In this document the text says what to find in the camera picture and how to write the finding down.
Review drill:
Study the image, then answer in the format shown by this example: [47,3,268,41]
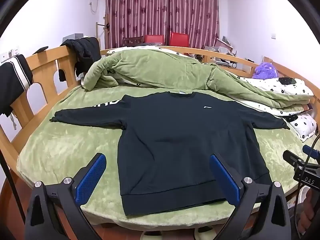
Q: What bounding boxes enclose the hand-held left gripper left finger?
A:
[25,152,107,240]

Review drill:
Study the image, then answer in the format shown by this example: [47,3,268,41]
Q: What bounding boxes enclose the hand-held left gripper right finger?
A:
[209,153,292,240]

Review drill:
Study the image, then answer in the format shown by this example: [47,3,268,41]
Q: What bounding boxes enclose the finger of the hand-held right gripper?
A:
[283,150,309,172]
[302,144,320,158]

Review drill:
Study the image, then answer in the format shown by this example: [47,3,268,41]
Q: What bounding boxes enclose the black sweatshirt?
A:
[49,92,290,216]

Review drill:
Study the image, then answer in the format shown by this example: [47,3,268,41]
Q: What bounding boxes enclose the person's right hand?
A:
[299,187,320,235]

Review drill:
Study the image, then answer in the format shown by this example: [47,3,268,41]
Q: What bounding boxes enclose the white floral pillow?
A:
[284,112,318,141]

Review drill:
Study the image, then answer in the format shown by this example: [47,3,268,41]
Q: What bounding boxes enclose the green plush bed sheet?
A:
[17,85,313,232]

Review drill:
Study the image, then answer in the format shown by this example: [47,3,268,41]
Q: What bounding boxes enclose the pale green slipper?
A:
[194,226,216,240]

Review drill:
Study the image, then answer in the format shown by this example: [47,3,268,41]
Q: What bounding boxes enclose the purple plush toy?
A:
[252,61,278,80]

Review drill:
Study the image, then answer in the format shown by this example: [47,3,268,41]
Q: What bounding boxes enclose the green quilt with floral lining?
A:
[82,46,315,117]

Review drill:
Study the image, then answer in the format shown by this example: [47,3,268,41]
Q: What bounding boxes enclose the black garment with white stripes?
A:
[0,54,33,117]

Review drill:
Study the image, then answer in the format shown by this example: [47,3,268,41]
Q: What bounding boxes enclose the black jacket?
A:
[60,37,100,78]

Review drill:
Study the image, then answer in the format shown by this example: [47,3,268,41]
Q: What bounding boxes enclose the cluttered desk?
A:
[202,36,242,68]

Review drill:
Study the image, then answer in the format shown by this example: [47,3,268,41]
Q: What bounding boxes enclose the grey box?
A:
[62,33,84,46]

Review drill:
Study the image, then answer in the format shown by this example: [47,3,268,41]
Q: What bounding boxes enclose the dark wooden chair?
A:
[122,36,144,47]

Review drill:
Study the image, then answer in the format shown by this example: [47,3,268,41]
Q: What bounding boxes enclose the red chair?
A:
[144,34,164,44]
[169,32,189,47]

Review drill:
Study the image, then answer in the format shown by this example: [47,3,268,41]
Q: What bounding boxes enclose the wooden coat rack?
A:
[96,15,111,50]

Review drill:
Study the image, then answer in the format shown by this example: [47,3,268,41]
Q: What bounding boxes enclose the dark red floral curtain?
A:
[105,0,220,48]

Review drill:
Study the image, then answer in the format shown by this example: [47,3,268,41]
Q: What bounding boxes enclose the right hand-held gripper cable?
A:
[293,134,320,240]

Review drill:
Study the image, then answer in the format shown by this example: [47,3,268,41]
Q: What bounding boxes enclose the hand-held gripper cable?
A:
[0,150,26,220]
[293,134,320,240]

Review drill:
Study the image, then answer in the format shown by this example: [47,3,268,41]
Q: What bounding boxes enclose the left hand-held gripper cable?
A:
[0,150,26,220]

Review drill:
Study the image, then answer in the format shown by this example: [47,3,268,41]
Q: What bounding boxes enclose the wooden bed frame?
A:
[0,44,320,220]

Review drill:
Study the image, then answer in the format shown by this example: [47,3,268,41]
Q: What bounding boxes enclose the white wall outlet strip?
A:
[0,45,20,63]

